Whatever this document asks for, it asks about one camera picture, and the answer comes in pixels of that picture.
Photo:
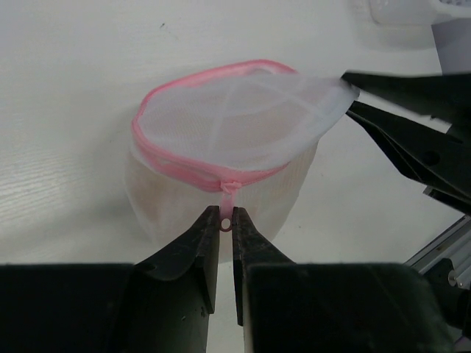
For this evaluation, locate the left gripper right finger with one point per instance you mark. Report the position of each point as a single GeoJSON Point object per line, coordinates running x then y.
{"type": "Point", "coordinates": [284, 306]}

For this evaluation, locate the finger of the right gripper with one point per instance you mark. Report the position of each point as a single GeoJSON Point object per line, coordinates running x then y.
{"type": "Point", "coordinates": [446, 96]}
{"type": "Point", "coordinates": [434, 159]}

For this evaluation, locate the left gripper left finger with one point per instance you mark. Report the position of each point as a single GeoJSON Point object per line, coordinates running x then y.
{"type": "Point", "coordinates": [161, 304]}

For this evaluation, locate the white mesh laundry bag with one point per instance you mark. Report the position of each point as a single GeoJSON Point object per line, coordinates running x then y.
{"type": "Point", "coordinates": [241, 135]}

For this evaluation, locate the white plastic basket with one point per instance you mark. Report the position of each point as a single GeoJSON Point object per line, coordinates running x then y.
{"type": "Point", "coordinates": [418, 12]}

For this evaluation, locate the aluminium frame rail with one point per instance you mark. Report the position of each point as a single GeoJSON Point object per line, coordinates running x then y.
{"type": "Point", "coordinates": [453, 244]}

